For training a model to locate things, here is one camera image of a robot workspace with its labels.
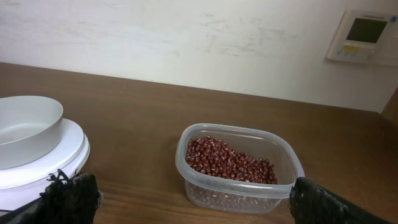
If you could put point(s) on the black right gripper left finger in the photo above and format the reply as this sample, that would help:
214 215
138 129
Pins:
67 200

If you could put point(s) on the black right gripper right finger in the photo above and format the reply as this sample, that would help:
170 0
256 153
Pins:
310 203

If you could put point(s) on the white digital kitchen scale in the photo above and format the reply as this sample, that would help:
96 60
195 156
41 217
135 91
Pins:
22 185

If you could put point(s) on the white bowl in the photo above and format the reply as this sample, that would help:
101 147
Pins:
30 128

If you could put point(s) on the clear plastic container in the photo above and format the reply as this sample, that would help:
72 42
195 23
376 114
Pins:
233 195

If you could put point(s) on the red adzuki beans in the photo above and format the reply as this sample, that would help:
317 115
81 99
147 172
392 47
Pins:
212 156

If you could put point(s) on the white wall control panel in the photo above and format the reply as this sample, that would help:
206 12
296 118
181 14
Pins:
365 37

